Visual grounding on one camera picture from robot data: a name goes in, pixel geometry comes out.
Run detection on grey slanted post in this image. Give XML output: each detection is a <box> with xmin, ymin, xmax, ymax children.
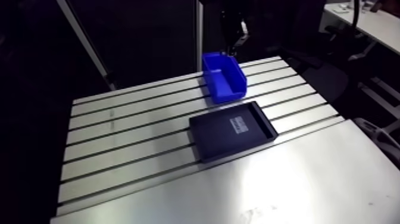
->
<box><xmin>56</xmin><ymin>0</ymin><xmax>117</xmax><ymax>91</ymax></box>

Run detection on dark blue-grey tray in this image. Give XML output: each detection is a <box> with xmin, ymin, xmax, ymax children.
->
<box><xmin>188</xmin><ymin>101</ymin><xmax>279</xmax><ymax>164</ymax></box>

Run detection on white desk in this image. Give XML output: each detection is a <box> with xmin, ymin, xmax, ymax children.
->
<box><xmin>318</xmin><ymin>0</ymin><xmax>400</xmax><ymax>57</ymax></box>

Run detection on black office chair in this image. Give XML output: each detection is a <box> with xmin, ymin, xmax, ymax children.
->
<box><xmin>265</xmin><ymin>24</ymin><xmax>379</xmax><ymax>107</ymax></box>

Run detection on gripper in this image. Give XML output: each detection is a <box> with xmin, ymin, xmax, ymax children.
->
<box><xmin>219</xmin><ymin>8</ymin><xmax>250</xmax><ymax>57</ymax></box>

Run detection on blue bin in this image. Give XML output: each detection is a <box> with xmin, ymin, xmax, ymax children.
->
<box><xmin>201</xmin><ymin>52</ymin><xmax>248</xmax><ymax>105</ymax></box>

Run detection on grey upright post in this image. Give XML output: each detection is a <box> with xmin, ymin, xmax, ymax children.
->
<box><xmin>196</xmin><ymin>0</ymin><xmax>204</xmax><ymax>73</ymax></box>

